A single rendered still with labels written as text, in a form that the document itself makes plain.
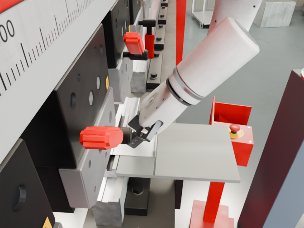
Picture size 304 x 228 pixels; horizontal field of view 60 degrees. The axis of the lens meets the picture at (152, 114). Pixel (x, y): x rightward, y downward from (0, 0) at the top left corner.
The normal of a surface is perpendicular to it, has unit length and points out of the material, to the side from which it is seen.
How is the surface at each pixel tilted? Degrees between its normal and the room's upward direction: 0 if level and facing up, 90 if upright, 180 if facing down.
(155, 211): 0
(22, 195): 45
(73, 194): 90
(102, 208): 90
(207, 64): 71
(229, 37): 65
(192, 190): 0
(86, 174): 90
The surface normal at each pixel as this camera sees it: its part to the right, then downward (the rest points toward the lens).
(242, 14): -0.28, 0.84
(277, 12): 0.12, 0.60
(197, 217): 0.00, -0.80
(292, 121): -0.99, 0.07
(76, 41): 1.00, 0.04
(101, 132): -0.06, 0.02
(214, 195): -0.22, 0.58
